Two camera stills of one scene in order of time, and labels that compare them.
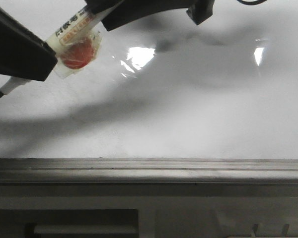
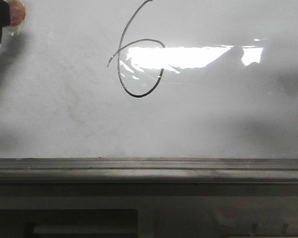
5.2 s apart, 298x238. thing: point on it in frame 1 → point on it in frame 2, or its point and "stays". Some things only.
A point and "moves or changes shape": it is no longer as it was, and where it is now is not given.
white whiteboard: x=236 y=88 stays
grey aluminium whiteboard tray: x=148 y=170 stays
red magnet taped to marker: x=79 y=56 → x=17 y=12
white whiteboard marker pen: x=85 y=22 moves or changes shape
